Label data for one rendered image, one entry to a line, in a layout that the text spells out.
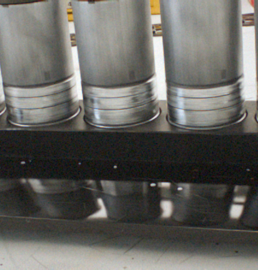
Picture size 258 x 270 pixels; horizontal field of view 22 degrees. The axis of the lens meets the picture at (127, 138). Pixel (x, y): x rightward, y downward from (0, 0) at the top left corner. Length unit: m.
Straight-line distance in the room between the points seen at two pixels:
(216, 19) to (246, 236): 0.06
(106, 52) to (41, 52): 0.02
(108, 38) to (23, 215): 0.06
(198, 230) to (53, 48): 0.08
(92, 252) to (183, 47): 0.06
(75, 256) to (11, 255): 0.02
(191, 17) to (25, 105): 0.06
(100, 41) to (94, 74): 0.01
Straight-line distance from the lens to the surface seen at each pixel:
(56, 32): 0.22
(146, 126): 0.21
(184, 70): 0.20
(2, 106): 0.24
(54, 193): 0.20
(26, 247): 0.19
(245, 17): 0.45
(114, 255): 0.18
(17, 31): 0.21
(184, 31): 0.20
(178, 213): 0.18
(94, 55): 0.21
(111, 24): 0.20
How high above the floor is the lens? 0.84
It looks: 21 degrees down
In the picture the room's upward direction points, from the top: 6 degrees counter-clockwise
